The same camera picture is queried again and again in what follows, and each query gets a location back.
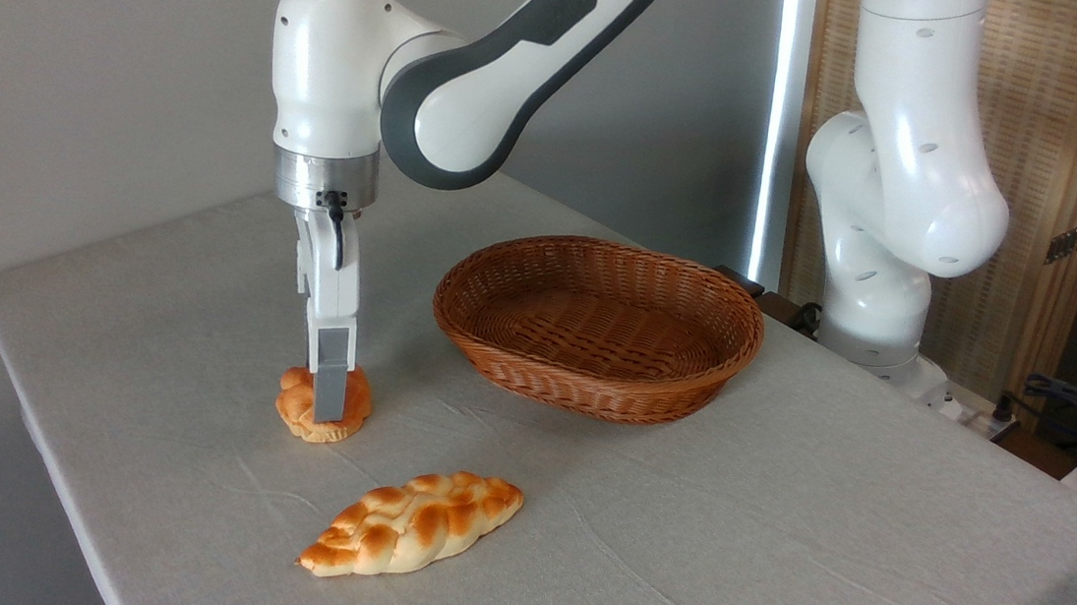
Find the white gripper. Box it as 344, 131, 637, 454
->
275, 206, 372, 427

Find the round knotted bread bun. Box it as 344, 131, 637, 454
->
272, 360, 376, 448

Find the long braided bread loaf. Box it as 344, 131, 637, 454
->
294, 456, 526, 596

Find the brown wicker oval basket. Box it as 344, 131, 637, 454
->
422, 223, 772, 437

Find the light grey tablecloth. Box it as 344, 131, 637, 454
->
0, 122, 1077, 605

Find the white vertical pole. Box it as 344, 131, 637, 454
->
745, 0, 818, 293

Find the white power strip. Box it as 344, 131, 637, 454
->
939, 381, 1023, 441

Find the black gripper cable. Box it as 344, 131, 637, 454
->
310, 187, 352, 272

